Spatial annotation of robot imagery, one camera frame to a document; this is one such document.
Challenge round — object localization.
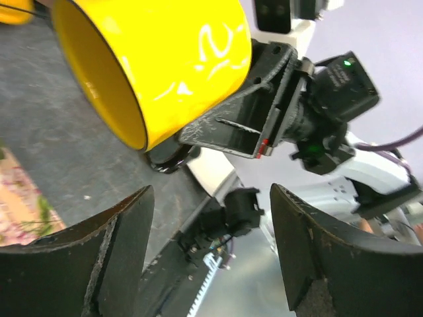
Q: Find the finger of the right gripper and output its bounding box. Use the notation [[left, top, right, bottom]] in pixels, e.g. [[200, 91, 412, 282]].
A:
[[178, 42, 297, 159]]

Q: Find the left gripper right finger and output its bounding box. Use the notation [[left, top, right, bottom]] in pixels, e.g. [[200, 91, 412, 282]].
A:
[[270, 184, 422, 316]]

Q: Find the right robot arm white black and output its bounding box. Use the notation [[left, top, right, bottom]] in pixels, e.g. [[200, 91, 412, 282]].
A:
[[177, 42, 421, 242]]

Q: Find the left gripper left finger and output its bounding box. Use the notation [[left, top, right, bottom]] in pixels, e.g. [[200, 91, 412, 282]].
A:
[[1, 186, 154, 316]]

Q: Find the floral placemat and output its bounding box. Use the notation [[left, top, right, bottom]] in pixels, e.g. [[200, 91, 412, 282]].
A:
[[1, 145, 66, 247]]

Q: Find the white square board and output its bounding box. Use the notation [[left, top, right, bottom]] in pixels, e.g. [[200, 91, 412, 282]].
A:
[[187, 147, 236, 197]]

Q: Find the yellow mug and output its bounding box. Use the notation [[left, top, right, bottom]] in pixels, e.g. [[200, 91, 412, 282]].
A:
[[51, 1, 252, 154]]

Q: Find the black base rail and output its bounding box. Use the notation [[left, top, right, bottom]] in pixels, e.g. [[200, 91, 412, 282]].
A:
[[134, 188, 264, 316]]

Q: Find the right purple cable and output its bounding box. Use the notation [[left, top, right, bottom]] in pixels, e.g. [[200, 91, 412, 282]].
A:
[[356, 125, 423, 172]]

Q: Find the yellow bowl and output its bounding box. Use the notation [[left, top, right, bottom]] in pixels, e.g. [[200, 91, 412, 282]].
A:
[[1, 0, 34, 25]]

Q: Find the light blue cable duct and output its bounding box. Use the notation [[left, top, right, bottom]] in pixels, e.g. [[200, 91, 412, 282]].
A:
[[186, 253, 223, 317]]

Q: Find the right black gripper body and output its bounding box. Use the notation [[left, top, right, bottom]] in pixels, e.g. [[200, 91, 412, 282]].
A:
[[267, 51, 379, 175]]

